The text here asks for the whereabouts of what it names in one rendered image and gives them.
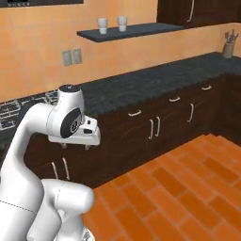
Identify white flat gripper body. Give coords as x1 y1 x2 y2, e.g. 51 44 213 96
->
47 126 102 147

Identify black stove with grey grates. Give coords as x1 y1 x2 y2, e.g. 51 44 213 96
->
0 89 61 149

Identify dark wood cupboard door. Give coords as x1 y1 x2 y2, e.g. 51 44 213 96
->
187 93 221 146
24 137 61 182
58 144 102 190
153 104 191 163
99 118 156 188

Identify dark wood drawer front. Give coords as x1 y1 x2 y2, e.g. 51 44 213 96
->
153 88 193 115
101 101 156 130
191 77 221 100

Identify white cup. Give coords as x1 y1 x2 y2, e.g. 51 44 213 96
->
116 15 129 33
97 17 109 35

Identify dark range hood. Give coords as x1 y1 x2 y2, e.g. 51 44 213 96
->
0 0 85 8

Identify dark wood corner cupboards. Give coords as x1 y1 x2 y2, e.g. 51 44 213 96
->
218 72 241 147

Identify grey pot with utensils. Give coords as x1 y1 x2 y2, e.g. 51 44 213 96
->
221 28 240 60

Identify silver door handle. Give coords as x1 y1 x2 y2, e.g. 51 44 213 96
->
154 116 161 138
148 119 154 141
51 161 59 181
61 156 71 182
186 103 195 123

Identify grey wall outlet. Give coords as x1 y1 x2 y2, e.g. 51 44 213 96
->
72 47 84 66
61 49 73 67

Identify dark grey wall shelf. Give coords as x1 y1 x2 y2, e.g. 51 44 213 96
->
76 22 185 43

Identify dark wood wall cupboard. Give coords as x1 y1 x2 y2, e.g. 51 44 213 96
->
156 0 241 30

